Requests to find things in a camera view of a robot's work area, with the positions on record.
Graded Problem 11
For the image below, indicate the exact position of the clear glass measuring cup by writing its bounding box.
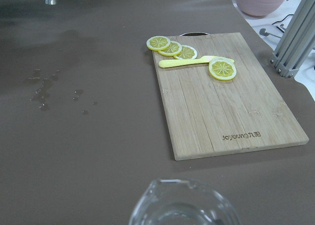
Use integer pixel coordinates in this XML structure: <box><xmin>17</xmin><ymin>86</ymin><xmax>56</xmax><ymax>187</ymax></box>
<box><xmin>128</xmin><ymin>179</ymin><xmax>241</xmax><ymax>225</ymax></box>

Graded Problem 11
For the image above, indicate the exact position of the lemon slice top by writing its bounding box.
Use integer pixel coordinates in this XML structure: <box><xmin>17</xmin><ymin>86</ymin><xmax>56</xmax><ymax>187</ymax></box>
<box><xmin>146</xmin><ymin>35</ymin><xmax>171</xmax><ymax>51</ymax></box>

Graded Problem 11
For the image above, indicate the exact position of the lemon slice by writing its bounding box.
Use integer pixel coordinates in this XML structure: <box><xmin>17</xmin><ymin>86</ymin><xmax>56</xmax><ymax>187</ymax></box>
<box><xmin>209</xmin><ymin>61</ymin><xmax>237</xmax><ymax>81</ymax></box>
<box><xmin>158</xmin><ymin>41</ymin><xmax>183</xmax><ymax>57</ymax></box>
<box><xmin>173</xmin><ymin>45</ymin><xmax>198</xmax><ymax>60</ymax></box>
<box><xmin>146</xmin><ymin>35</ymin><xmax>171</xmax><ymax>51</ymax></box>
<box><xmin>211</xmin><ymin>57</ymin><xmax>234</xmax><ymax>63</ymax></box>

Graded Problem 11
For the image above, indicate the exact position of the yellow plastic knife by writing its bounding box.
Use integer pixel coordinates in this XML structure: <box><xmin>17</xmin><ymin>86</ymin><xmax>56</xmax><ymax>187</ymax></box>
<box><xmin>158</xmin><ymin>55</ymin><xmax>235</xmax><ymax>69</ymax></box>

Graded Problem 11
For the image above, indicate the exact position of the lemon slice behind bottom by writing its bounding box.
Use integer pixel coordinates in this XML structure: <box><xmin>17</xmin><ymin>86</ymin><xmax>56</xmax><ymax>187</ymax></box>
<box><xmin>211</xmin><ymin>57</ymin><xmax>234</xmax><ymax>63</ymax></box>

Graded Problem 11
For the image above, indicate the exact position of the lemon slice front bottom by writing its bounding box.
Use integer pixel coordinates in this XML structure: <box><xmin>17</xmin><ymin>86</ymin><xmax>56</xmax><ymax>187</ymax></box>
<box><xmin>209</xmin><ymin>61</ymin><xmax>237</xmax><ymax>81</ymax></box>

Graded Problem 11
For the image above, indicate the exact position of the bamboo cutting board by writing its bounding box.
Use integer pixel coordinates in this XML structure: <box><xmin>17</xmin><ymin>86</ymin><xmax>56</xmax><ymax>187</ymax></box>
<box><xmin>156</xmin><ymin>32</ymin><xmax>309</xmax><ymax>161</ymax></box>

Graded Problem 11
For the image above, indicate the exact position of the pink bowl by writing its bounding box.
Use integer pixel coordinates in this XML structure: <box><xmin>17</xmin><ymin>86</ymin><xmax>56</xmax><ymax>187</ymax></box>
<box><xmin>235</xmin><ymin>0</ymin><xmax>285</xmax><ymax>16</ymax></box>

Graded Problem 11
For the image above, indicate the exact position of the aluminium frame post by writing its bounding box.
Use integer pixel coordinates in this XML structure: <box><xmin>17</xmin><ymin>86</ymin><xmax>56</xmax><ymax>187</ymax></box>
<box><xmin>271</xmin><ymin>0</ymin><xmax>315</xmax><ymax>77</ymax></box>

